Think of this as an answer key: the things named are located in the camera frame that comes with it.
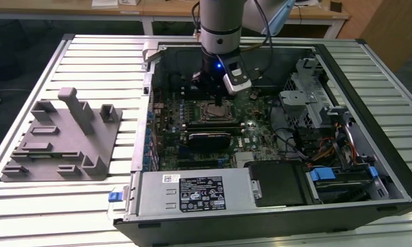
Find silver chipset heatsink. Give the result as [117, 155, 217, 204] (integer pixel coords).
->
[235, 151, 258, 165]

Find grey power supply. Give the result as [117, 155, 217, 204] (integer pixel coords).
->
[123, 168, 259, 222]

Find green motherboard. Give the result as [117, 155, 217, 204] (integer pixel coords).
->
[150, 86, 306, 172]

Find black expansion slot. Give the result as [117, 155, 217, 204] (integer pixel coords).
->
[177, 158, 222, 168]

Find orange yellow wire bundle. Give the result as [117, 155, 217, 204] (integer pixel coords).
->
[306, 137, 337, 167]

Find black camera cable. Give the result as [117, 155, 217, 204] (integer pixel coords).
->
[253, 0, 274, 77]

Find black hard disk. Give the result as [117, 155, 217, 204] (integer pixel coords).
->
[314, 179, 375, 204]

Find silver CPU green substrate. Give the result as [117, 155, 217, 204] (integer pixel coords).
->
[206, 104, 230, 118]

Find blue disk carrier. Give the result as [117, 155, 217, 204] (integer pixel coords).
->
[309, 166, 379, 184]

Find black wire bundle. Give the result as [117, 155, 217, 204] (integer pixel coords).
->
[271, 97, 319, 165]

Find wooden cabinet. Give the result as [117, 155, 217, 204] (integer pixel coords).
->
[337, 0, 412, 74]

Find CPU socket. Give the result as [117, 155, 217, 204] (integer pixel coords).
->
[198, 99, 238, 124]

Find green RAM stick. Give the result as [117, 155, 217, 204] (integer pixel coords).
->
[27, 152, 80, 158]

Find silver metal drive cage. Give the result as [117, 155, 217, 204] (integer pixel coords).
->
[278, 58, 351, 129]

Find black graphics card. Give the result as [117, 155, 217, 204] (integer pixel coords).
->
[187, 132, 234, 150]

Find grey parts rack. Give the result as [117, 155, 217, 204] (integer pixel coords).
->
[0, 87, 125, 183]

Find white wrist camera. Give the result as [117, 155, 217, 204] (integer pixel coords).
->
[222, 61, 255, 95]

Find grey card retention bracket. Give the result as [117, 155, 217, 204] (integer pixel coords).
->
[142, 42, 165, 72]

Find wooden desk white legs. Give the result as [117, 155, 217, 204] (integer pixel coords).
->
[0, 0, 353, 39]

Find grey flat cable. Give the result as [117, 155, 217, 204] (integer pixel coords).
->
[337, 120, 362, 168]

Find metal socket cover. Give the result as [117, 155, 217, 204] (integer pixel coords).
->
[199, 100, 237, 123]

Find black PC case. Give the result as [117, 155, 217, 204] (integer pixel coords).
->
[109, 38, 412, 247]

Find black plastic shroud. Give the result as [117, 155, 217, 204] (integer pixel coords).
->
[243, 160, 317, 208]

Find grey plastic bay latch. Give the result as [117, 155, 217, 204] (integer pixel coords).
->
[295, 58, 325, 77]
[322, 107, 349, 124]

